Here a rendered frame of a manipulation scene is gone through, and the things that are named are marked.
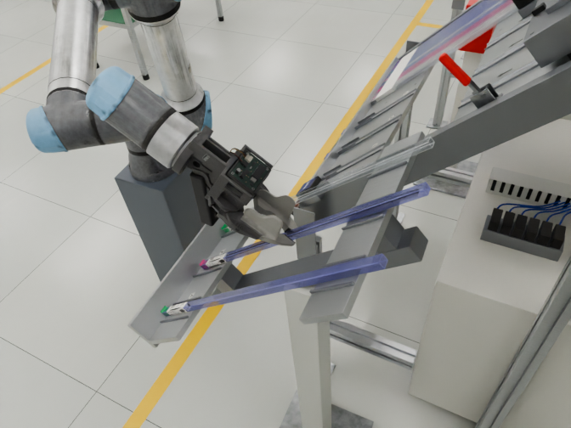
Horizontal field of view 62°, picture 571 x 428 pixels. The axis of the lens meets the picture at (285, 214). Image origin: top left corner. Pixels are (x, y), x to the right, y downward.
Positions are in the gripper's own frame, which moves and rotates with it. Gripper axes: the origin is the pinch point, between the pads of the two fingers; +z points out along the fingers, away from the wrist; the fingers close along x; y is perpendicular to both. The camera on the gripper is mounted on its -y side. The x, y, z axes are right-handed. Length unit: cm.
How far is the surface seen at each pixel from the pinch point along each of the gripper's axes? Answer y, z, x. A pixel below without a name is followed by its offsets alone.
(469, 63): -22, 30, 126
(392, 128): -1.3, 8.0, 39.7
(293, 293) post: -7.7, 7.3, -3.0
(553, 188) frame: 3, 48, 54
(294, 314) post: -13.3, 10.8, -3.1
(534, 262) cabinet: -1, 49, 34
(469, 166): -63, 68, 137
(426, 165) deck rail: 10.2, 12.5, 22.3
